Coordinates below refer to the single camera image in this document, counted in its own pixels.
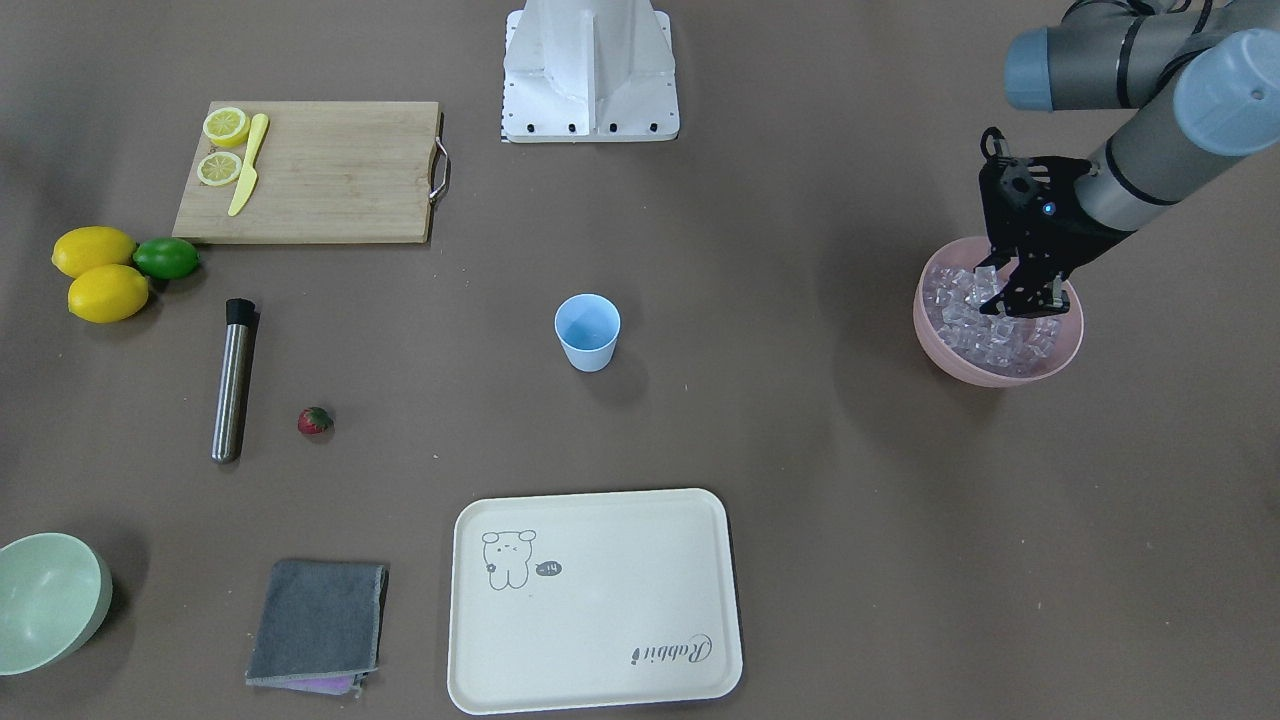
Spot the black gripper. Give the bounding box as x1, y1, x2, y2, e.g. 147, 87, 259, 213
978, 126, 1132, 318

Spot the clear ice cubes pile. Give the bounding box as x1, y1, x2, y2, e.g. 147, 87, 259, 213
919, 263, 1062, 378

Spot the red strawberry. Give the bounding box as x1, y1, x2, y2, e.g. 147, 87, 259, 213
296, 406, 334, 436

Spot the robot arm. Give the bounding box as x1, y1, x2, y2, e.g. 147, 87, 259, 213
979, 1, 1279, 318

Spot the light blue plastic cup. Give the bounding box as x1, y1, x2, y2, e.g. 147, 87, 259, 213
554, 293, 621, 373

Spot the pink bowl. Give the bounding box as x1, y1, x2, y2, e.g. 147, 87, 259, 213
913, 236, 1084, 388

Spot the cream rabbit tray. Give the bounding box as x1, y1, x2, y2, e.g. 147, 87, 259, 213
447, 488, 744, 715

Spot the grey folded cloth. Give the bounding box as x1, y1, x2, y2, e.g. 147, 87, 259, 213
244, 559, 387, 696

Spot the yellow plastic knife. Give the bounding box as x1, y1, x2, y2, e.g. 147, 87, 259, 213
227, 113, 270, 217

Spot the steel muddler black tip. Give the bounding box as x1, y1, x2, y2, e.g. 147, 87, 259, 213
210, 299, 257, 465

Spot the lemon slice lower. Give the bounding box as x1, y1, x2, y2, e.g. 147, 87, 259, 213
195, 151, 243, 187

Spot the lemon slice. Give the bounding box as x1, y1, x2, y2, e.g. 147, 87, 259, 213
195, 151, 243, 187
202, 106, 251, 149

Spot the lemon slice upper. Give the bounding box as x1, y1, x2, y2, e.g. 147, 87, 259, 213
202, 106, 251, 149

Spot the green lime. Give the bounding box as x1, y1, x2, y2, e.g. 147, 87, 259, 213
132, 237, 200, 281

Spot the yellow lemon lower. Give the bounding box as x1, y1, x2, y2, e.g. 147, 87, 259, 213
67, 264, 150, 324

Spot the yellow lemon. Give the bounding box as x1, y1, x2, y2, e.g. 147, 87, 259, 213
50, 225, 137, 279
67, 264, 150, 324

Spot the yellow lemon upper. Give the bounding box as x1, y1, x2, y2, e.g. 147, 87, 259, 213
50, 225, 137, 279

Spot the light green bowl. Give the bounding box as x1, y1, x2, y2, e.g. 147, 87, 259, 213
1, 532, 113, 676

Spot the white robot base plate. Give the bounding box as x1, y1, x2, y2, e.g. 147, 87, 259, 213
500, 1, 681, 143

